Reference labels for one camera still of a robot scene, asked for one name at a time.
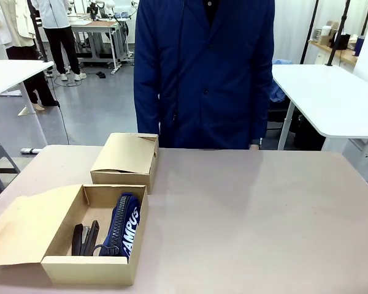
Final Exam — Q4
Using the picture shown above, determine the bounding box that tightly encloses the white table with round leg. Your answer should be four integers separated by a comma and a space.
0, 59, 55, 156

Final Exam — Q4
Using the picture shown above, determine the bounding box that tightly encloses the wooden wall shelf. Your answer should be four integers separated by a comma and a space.
307, 39, 359, 66

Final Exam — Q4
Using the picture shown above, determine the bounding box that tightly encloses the small cardboard box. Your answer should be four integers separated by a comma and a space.
90, 132, 160, 195

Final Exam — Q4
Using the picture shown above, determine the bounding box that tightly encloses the thin black stand pole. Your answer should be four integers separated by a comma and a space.
299, 0, 320, 64

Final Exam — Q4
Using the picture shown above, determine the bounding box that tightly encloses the person in cream coat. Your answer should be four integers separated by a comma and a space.
0, 0, 61, 112

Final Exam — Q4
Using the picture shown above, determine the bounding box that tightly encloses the black box on shelf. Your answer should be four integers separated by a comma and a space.
333, 33, 351, 51

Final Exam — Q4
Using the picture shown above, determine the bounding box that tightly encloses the person in navy jacket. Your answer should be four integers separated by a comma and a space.
132, 0, 276, 151

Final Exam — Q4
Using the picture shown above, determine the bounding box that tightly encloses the black stapler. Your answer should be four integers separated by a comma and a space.
71, 219, 101, 257

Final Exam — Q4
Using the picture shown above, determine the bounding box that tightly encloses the person in black trousers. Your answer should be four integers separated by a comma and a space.
32, 0, 88, 82

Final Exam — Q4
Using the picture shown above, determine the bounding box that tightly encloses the white table with rounded corner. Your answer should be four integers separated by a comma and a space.
270, 63, 368, 172

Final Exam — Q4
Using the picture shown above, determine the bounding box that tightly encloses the blue cloth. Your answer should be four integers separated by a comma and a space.
268, 58, 293, 104

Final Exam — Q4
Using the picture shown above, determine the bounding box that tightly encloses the black bag under table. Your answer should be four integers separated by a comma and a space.
289, 112, 327, 151

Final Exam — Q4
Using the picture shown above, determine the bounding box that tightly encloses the large open cardboard box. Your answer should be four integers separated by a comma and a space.
0, 183, 150, 287

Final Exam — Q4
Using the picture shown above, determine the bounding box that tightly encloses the navy blue pencil case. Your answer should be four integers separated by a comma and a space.
98, 192, 142, 266

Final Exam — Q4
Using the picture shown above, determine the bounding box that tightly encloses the black tripod pole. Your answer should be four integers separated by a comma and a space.
26, 0, 48, 64

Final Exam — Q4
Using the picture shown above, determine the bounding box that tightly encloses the person's right forearm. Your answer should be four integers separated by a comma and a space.
133, 73, 161, 135

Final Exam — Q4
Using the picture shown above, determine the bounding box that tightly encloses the background workbench with wooden top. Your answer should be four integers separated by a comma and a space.
69, 17, 135, 76

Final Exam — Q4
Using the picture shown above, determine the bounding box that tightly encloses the person's left forearm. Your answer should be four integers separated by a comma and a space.
250, 73, 274, 147

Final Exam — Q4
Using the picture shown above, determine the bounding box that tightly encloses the thick black stand pole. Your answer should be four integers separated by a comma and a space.
324, 0, 351, 67

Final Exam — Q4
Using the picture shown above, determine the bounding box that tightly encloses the dark blue bottle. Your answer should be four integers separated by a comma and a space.
353, 34, 366, 58

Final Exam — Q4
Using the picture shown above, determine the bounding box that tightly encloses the black floor cable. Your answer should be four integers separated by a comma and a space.
45, 72, 82, 145

